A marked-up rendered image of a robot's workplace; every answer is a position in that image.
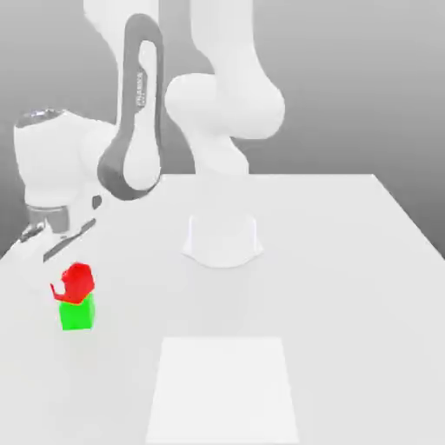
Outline small green cube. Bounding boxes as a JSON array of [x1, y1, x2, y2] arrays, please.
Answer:
[[58, 292, 97, 332]]

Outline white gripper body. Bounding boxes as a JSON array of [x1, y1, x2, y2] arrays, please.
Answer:
[[34, 216, 102, 280]]

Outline small red cube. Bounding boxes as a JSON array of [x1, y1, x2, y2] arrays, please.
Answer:
[[49, 262, 96, 306]]

